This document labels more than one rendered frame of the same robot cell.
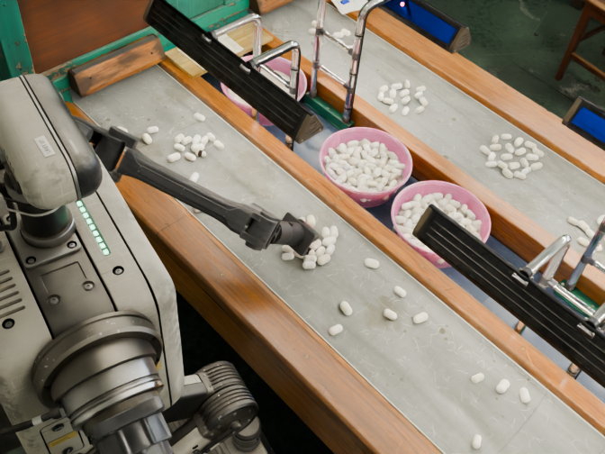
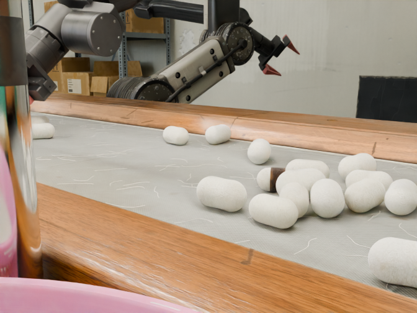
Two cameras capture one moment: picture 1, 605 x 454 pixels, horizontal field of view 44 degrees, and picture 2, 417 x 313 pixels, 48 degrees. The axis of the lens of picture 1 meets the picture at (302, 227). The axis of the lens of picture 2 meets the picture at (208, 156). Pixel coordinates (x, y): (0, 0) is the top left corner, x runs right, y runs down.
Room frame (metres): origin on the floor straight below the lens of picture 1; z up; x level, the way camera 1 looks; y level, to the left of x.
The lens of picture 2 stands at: (1.83, 0.24, 0.84)
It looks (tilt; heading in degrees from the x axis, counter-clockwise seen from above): 12 degrees down; 177
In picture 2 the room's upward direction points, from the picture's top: straight up
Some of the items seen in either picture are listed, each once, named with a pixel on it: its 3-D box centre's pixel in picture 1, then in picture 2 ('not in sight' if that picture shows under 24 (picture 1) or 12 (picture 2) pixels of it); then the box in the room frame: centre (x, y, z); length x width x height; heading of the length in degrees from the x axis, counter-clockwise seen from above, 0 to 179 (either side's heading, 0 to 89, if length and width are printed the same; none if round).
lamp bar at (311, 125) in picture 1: (227, 60); not in sight; (1.50, 0.23, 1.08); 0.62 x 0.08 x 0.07; 48
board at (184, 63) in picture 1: (219, 46); not in sight; (1.97, 0.33, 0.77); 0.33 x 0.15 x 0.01; 138
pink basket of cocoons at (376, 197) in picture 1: (363, 170); not in sight; (1.52, -0.16, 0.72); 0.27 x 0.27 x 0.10
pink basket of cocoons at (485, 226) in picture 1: (437, 228); not in sight; (1.34, -0.36, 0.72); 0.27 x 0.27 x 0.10
